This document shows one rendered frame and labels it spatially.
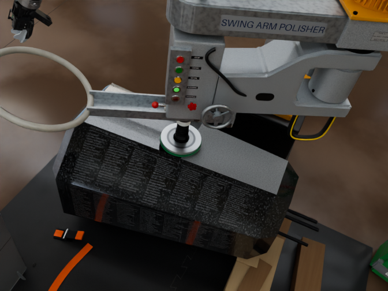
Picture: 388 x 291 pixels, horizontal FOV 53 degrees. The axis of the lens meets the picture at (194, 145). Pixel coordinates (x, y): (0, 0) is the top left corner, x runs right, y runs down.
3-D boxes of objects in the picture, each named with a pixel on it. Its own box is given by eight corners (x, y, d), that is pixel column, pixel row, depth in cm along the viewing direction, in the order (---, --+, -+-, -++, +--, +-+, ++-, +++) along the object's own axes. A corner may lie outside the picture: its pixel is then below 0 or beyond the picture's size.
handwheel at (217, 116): (228, 115, 182) (234, 91, 171) (231, 131, 176) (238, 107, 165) (196, 114, 180) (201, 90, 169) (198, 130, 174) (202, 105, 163)
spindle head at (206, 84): (235, 94, 197) (257, 15, 163) (241, 126, 183) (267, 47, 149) (164, 91, 192) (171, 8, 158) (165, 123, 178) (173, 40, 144)
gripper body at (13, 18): (7, 19, 166) (12, -5, 158) (27, 20, 172) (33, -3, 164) (13, 31, 163) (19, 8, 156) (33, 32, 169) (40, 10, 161)
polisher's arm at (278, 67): (325, 105, 206) (368, 24, 169) (339, 138, 191) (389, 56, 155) (188, 99, 196) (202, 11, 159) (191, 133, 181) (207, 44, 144)
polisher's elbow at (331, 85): (302, 77, 189) (317, 43, 174) (339, 79, 192) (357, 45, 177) (313, 104, 177) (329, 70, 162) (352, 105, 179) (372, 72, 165)
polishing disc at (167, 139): (152, 142, 199) (152, 141, 198) (174, 118, 212) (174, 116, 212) (188, 161, 194) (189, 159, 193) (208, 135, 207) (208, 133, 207)
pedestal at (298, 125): (224, 116, 350) (242, 47, 295) (293, 145, 337) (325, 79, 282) (193, 165, 309) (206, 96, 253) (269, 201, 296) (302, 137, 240)
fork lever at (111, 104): (229, 101, 199) (231, 94, 195) (234, 129, 186) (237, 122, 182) (90, 92, 188) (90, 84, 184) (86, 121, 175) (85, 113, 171)
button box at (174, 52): (183, 101, 169) (191, 47, 148) (183, 105, 168) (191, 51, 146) (165, 100, 168) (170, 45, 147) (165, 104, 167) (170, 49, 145)
